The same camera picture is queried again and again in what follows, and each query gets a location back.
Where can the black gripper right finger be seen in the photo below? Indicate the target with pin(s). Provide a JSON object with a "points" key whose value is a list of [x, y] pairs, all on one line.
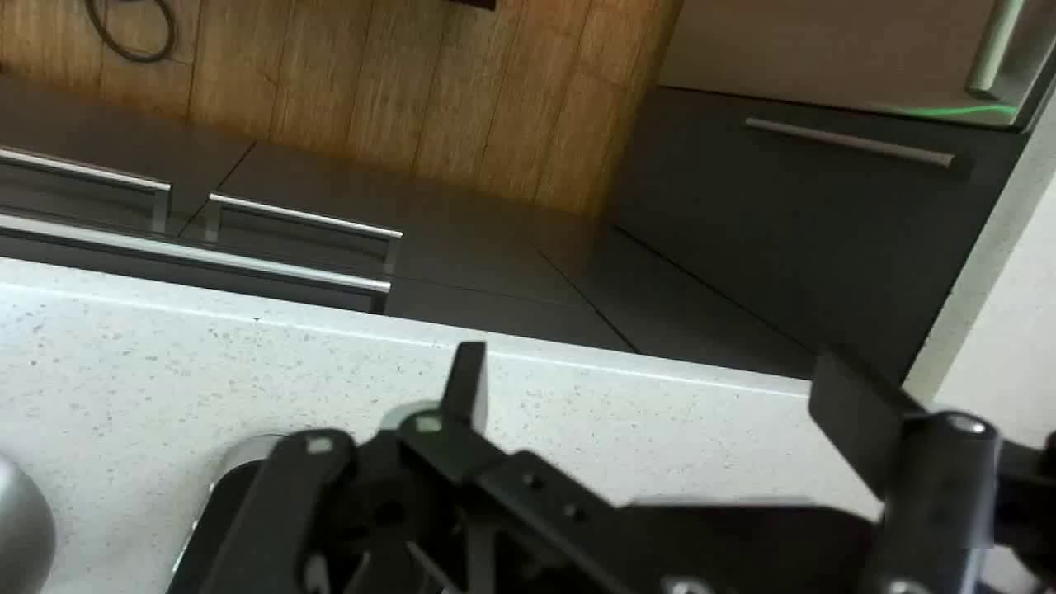
{"points": [[945, 507]]}

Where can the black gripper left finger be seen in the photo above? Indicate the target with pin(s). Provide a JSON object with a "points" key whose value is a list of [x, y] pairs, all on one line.
{"points": [[317, 517]]}

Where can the black drawer cabinet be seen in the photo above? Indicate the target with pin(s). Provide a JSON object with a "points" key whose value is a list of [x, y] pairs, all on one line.
{"points": [[473, 264]]}

